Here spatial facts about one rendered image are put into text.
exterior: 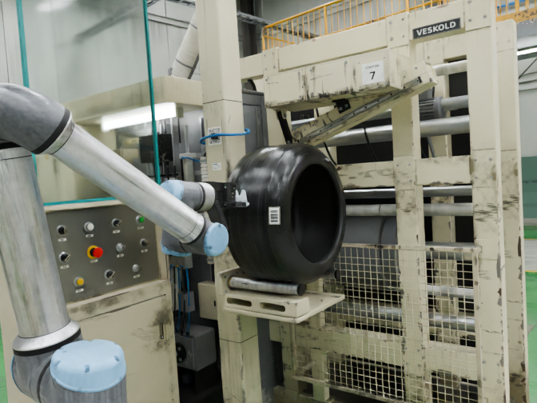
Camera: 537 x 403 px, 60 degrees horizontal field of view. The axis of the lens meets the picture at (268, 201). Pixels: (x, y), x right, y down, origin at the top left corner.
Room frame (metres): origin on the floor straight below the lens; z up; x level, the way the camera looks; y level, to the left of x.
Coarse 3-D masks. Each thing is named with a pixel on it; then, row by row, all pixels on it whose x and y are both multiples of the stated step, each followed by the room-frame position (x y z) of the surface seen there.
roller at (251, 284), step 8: (232, 280) 1.88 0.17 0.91; (240, 280) 1.85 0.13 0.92; (248, 280) 1.83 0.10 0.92; (256, 280) 1.81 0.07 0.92; (264, 280) 1.80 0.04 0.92; (240, 288) 1.86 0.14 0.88; (248, 288) 1.83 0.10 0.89; (256, 288) 1.80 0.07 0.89; (264, 288) 1.77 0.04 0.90; (272, 288) 1.75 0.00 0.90; (280, 288) 1.72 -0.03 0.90; (288, 288) 1.70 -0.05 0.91; (296, 288) 1.68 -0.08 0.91; (304, 288) 1.71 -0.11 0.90
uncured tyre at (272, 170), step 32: (256, 160) 1.76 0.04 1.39; (288, 160) 1.70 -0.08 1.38; (320, 160) 1.84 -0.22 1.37; (256, 192) 1.65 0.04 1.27; (288, 192) 1.65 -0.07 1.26; (320, 192) 2.08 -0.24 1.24; (256, 224) 1.63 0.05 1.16; (288, 224) 1.64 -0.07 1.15; (320, 224) 2.09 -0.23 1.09; (256, 256) 1.68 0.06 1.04; (288, 256) 1.65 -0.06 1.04; (320, 256) 1.99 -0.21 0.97
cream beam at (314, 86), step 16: (320, 64) 1.98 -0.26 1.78; (336, 64) 1.93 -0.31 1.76; (352, 64) 1.89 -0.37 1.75; (384, 64) 1.81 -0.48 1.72; (400, 64) 1.89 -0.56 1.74; (272, 80) 2.13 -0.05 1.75; (288, 80) 2.07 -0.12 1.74; (304, 80) 2.03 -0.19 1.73; (320, 80) 1.98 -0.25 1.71; (336, 80) 1.93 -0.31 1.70; (352, 80) 1.89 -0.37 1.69; (384, 80) 1.81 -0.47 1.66; (400, 80) 1.89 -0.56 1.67; (272, 96) 2.13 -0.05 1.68; (288, 96) 2.08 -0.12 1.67; (304, 96) 2.03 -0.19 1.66; (320, 96) 1.98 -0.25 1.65; (336, 96) 1.96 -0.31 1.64; (352, 96) 1.99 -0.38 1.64
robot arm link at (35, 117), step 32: (0, 96) 0.92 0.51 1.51; (32, 96) 0.94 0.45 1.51; (0, 128) 0.92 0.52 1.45; (32, 128) 0.92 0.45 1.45; (64, 128) 0.95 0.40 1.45; (64, 160) 0.99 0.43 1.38; (96, 160) 1.02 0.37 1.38; (128, 192) 1.08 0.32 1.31; (160, 192) 1.14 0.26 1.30; (160, 224) 1.17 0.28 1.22; (192, 224) 1.20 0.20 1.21
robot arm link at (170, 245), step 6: (162, 234) 1.36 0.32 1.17; (168, 234) 1.34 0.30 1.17; (162, 240) 1.36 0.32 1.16; (168, 240) 1.34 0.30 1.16; (174, 240) 1.32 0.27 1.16; (162, 246) 1.35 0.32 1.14; (168, 246) 1.34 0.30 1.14; (174, 246) 1.33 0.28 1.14; (180, 246) 1.31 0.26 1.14; (162, 252) 1.36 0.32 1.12; (168, 252) 1.34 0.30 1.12; (174, 252) 1.33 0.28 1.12; (180, 252) 1.34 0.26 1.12; (186, 252) 1.32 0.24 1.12
